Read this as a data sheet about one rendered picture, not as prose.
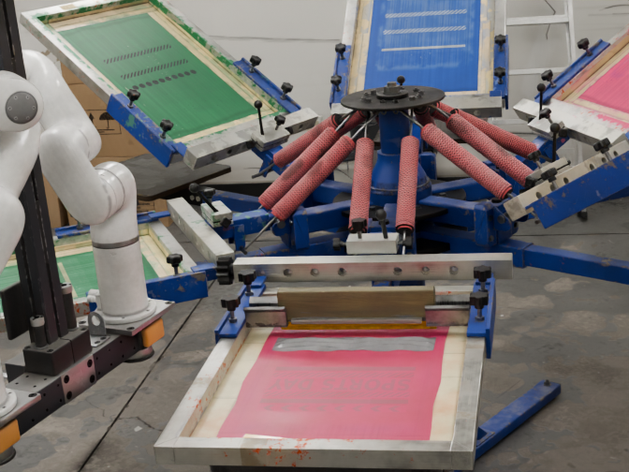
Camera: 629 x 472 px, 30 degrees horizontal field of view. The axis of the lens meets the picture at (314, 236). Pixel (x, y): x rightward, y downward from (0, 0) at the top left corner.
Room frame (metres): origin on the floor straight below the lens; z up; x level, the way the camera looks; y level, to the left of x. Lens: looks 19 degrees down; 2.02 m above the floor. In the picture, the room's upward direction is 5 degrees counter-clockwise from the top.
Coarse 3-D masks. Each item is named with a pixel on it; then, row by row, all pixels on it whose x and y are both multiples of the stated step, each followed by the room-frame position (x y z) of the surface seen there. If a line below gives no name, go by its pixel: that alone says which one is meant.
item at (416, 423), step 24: (360, 336) 2.42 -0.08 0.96; (384, 336) 2.41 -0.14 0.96; (432, 336) 2.39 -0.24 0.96; (360, 360) 2.30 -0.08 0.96; (384, 360) 2.29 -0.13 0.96; (408, 360) 2.28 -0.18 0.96; (432, 360) 2.27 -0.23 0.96; (432, 384) 2.15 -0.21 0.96; (408, 408) 2.06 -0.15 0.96; (432, 408) 2.05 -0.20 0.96; (336, 432) 1.99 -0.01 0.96; (360, 432) 1.98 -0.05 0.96; (384, 432) 1.97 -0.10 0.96; (408, 432) 1.96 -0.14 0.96
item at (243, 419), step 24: (288, 336) 2.46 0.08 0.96; (312, 336) 2.45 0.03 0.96; (336, 336) 2.44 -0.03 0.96; (264, 360) 2.34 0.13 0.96; (288, 360) 2.33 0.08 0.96; (312, 360) 2.32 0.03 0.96; (336, 360) 2.31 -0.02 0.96; (264, 384) 2.22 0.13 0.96; (240, 408) 2.12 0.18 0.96; (240, 432) 2.02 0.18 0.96; (264, 432) 2.01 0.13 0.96; (288, 432) 2.01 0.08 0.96; (312, 432) 2.00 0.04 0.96
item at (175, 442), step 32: (448, 288) 2.58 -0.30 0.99; (224, 352) 2.33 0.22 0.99; (480, 352) 2.21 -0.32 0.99; (192, 384) 2.18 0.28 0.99; (480, 384) 2.08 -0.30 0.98; (192, 416) 2.05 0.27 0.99; (160, 448) 1.93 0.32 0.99; (192, 448) 1.92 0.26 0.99; (224, 448) 1.90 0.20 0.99; (256, 448) 1.89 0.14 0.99; (288, 448) 1.88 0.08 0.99; (320, 448) 1.87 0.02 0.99; (352, 448) 1.86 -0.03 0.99; (384, 448) 1.85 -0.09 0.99; (416, 448) 1.84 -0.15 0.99; (448, 448) 1.83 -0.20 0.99
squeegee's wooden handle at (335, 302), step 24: (288, 288) 2.49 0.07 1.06; (312, 288) 2.48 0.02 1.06; (336, 288) 2.46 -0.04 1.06; (360, 288) 2.45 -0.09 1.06; (384, 288) 2.44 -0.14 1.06; (408, 288) 2.42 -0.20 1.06; (432, 288) 2.41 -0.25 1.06; (288, 312) 2.47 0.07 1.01; (312, 312) 2.46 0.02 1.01; (336, 312) 2.45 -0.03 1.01; (360, 312) 2.44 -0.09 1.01; (384, 312) 2.43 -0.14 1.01; (408, 312) 2.42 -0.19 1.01
